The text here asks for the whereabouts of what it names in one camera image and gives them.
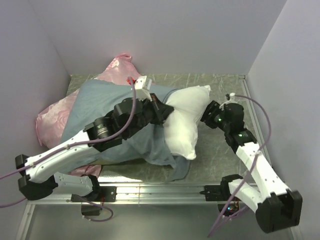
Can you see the white pillow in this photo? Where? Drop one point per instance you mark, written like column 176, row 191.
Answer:
column 181, row 127

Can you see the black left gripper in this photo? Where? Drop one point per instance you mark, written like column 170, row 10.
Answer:
column 163, row 110

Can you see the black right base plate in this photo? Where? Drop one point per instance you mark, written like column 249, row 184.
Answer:
column 217, row 193

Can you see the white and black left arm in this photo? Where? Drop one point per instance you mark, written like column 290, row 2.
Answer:
column 41, row 175

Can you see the pink satin rose pillow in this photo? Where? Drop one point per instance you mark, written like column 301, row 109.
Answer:
column 50, row 123

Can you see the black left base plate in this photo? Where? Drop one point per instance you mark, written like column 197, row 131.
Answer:
column 93, row 204

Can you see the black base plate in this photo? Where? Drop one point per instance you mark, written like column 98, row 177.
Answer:
column 93, row 204
column 217, row 193

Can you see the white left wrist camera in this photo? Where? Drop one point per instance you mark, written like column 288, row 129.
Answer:
column 142, row 87

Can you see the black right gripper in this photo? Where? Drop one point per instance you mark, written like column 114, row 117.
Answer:
column 214, row 108

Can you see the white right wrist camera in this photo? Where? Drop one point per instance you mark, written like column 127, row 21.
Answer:
column 231, row 97

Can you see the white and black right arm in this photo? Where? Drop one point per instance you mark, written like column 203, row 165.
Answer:
column 276, row 207

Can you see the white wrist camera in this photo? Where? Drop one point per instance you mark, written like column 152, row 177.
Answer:
column 231, row 97
column 142, row 87

